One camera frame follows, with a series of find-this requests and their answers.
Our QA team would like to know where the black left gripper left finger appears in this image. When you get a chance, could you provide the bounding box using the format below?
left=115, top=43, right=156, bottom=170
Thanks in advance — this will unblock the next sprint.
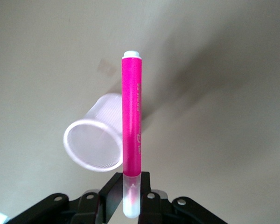
left=4, top=172, right=125, bottom=224

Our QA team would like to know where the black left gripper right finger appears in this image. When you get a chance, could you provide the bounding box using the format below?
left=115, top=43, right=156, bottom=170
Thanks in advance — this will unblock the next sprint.
left=138, top=171, right=228, bottom=224

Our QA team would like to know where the pink marker with clear cap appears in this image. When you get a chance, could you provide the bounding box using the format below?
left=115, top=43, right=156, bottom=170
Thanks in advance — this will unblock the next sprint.
left=121, top=50, right=143, bottom=219

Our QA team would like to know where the clear plastic cup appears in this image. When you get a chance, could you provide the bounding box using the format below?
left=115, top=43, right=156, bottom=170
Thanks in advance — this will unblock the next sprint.
left=63, top=93, right=125, bottom=173

